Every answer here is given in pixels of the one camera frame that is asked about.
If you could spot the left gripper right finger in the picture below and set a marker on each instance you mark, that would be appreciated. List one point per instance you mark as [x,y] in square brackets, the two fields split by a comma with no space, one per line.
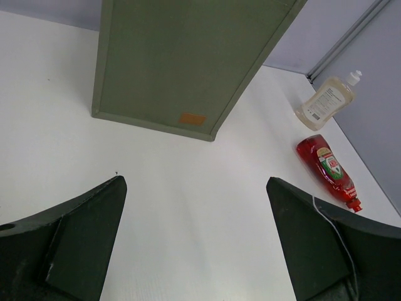
[331,253]

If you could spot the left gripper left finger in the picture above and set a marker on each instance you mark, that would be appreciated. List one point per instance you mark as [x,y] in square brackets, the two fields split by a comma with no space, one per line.
[63,252]

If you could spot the red soap bottle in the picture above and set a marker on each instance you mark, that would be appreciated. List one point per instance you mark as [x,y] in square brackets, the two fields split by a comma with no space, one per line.
[316,153]

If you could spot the beige soap bottle white cap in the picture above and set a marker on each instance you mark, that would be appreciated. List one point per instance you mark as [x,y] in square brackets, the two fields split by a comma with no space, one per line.
[334,95]

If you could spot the green canvas bag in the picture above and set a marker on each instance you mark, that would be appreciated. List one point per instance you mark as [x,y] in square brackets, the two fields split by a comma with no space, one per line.
[181,66]

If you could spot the right frame post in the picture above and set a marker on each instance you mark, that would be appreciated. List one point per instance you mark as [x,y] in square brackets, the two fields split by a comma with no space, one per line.
[358,26]

